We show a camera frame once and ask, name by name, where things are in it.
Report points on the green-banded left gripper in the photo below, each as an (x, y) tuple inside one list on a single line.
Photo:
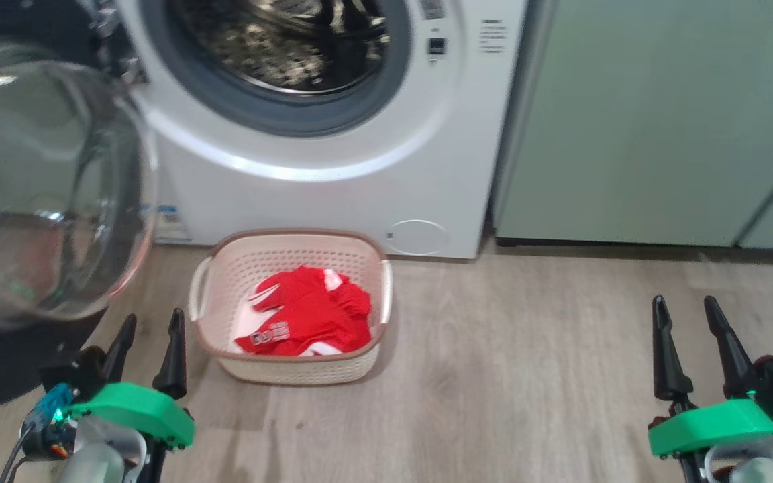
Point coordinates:
[(138, 409)]

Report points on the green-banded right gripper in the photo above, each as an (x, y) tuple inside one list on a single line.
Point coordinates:
[(715, 426)]

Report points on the red and white garment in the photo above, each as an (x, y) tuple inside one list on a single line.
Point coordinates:
[(313, 315)]

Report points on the dark grey glass washer door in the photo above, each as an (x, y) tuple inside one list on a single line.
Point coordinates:
[(37, 201)]

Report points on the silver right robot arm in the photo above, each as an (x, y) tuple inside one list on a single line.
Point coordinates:
[(755, 469)]

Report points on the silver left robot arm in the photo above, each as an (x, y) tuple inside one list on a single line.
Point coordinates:
[(101, 463)]

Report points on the cream perforated laundry basket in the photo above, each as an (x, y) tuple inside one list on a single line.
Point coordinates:
[(359, 268)]

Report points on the white front-load washing machine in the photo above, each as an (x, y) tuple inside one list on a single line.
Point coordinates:
[(333, 194)]

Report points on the blue energy label sticker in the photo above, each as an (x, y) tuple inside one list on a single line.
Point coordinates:
[(170, 225)]

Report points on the pale green cabinet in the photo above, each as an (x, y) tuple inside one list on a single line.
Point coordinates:
[(641, 134)]

